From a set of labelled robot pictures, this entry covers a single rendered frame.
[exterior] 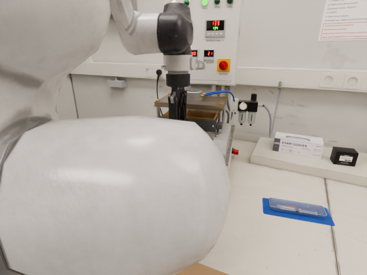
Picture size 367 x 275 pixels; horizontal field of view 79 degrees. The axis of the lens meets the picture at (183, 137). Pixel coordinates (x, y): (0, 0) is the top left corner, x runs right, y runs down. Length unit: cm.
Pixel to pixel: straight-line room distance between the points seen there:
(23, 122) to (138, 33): 46
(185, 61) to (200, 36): 38
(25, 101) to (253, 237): 73
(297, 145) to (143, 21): 96
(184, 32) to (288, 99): 96
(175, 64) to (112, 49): 130
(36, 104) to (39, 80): 2
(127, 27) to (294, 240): 77
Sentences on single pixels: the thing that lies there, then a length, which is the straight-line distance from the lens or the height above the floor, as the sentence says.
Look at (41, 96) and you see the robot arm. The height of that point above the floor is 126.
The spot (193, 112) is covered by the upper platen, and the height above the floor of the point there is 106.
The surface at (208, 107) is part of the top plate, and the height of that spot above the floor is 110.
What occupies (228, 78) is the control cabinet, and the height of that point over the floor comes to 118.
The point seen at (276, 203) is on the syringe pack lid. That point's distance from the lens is 93.
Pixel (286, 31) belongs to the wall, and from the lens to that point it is 142.
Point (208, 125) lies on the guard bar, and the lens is 85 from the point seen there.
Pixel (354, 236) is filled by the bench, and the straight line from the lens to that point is 94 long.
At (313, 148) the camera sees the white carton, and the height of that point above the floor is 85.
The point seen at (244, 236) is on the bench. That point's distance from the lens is 80.
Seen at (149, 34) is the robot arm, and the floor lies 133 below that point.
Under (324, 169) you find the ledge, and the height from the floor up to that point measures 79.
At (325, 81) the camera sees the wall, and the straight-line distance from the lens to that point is 137.
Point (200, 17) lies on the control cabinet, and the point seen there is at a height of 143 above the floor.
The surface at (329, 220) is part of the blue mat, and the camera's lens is 97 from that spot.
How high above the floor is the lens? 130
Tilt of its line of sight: 21 degrees down
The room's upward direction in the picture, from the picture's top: straight up
